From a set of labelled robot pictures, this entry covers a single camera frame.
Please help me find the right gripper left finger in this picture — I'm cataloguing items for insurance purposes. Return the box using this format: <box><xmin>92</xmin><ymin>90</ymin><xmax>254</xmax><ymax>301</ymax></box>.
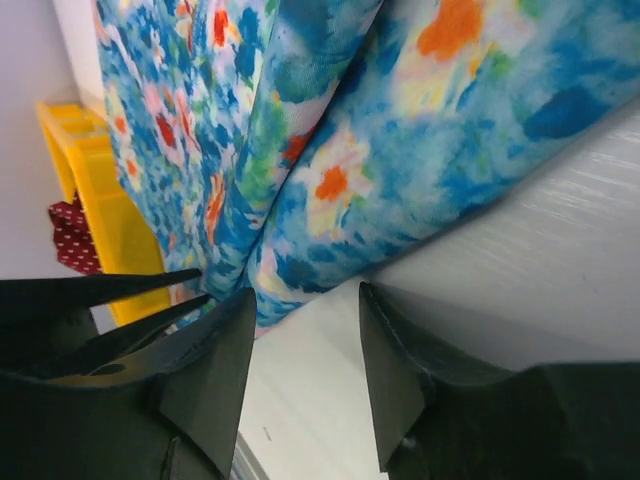
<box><xmin>1</xmin><ymin>288</ymin><xmax>256</xmax><ymax>479</ymax></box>

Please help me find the red polka dot skirt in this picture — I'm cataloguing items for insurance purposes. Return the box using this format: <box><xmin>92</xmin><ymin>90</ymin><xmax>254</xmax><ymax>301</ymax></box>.
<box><xmin>48</xmin><ymin>192</ymin><xmax>102</xmax><ymax>275</ymax></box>

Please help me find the yellow plastic tray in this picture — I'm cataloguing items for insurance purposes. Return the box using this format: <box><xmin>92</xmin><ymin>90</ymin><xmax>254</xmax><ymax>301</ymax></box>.
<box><xmin>34</xmin><ymin>99</ymin><xmax>174</xmax><ymax>326</ymax></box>

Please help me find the blue floral skirt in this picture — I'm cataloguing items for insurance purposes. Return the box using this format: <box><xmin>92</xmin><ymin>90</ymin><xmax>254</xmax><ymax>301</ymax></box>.
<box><xmin>93</xmin><ymin>1</ymin><xmax>639</xmax><ymax>331</ymax></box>

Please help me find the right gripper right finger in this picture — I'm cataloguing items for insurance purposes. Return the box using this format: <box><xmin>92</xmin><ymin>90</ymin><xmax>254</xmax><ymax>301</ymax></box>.
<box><xmin>359</xmin><ymin>282</ymin><xmax>639</xmax><ymax>479</ymax></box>

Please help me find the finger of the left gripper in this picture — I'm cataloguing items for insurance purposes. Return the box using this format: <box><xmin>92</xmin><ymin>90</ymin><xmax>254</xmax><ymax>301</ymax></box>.
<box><xmin>29</xmin><ymin>294</ymin><xmax>210</xmax><ymax>378</ymax></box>
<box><xmin>1</xmin><ymin>269</ymin><xmax>201</xmax><ymax>313</ymax></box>

